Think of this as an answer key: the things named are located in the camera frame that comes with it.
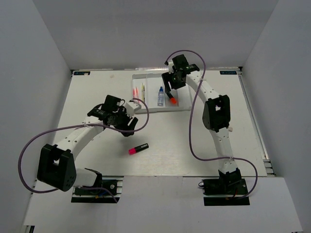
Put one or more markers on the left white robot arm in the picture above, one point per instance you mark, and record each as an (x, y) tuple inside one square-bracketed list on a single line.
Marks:
[(57, 162)]

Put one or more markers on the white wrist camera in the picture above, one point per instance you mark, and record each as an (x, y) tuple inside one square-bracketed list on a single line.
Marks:
[(170, 66), (131, 107)]

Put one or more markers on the yellow pen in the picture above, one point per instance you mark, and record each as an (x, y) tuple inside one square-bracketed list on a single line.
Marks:
[(141, 91)]

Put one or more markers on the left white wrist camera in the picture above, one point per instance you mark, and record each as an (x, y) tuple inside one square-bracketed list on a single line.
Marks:
[(131, 107)]

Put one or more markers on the white compartment tray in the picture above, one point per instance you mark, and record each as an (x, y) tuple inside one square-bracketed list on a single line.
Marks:
[(153, 82)]

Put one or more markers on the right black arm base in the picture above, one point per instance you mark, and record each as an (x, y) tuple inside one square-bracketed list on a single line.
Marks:
[(215, 194)]

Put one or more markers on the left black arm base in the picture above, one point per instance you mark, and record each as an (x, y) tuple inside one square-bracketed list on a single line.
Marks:
[(108, 191)]

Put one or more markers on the small blue-capped bottle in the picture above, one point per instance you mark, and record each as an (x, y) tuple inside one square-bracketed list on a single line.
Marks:
[(160, 98)]

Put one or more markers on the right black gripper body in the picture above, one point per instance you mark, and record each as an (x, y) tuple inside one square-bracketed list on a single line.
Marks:
[(175, 83)]

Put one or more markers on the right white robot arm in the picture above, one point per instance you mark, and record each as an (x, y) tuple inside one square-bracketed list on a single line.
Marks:
[(216, 118)]

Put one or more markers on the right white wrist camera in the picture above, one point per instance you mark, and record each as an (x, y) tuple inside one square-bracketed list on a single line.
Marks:
[(170, 66)]

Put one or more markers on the orange highlighter black cap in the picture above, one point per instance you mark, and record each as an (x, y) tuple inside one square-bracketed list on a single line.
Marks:
[(171, 98)]

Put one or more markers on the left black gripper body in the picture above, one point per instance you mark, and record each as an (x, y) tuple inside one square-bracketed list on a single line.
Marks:
[(121, 119)]

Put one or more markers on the pink highlighter black cap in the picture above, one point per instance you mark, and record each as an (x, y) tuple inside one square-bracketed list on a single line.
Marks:
[(137, 149)]

